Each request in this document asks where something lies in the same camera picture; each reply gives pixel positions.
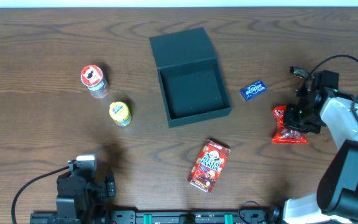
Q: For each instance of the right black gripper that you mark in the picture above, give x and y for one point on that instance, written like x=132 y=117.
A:
x=294 y=119

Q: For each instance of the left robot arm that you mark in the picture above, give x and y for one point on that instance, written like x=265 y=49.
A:
x=81 y=199

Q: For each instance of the small black wrapped candy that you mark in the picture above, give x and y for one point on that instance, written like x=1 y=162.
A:
x=299 y=72

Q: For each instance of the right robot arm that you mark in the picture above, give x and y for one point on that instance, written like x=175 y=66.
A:
x=336 y=198

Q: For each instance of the dark green open box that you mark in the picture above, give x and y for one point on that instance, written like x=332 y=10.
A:
x=191 y=82

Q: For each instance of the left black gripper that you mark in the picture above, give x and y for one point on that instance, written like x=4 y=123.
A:
x=109 y=189

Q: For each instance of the Hello Panda biscuit box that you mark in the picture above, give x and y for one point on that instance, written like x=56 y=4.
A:
x=208 y=166

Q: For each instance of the blue Eclipse mints box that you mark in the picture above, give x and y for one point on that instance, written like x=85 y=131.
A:
x=253 y=90

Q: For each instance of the yellow snack cup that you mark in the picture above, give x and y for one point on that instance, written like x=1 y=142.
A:
x=120 y=113

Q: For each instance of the red candy bag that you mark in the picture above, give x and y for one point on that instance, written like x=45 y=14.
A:
x=284 y=135

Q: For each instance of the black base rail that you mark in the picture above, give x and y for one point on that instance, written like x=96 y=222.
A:
x=132 y=217

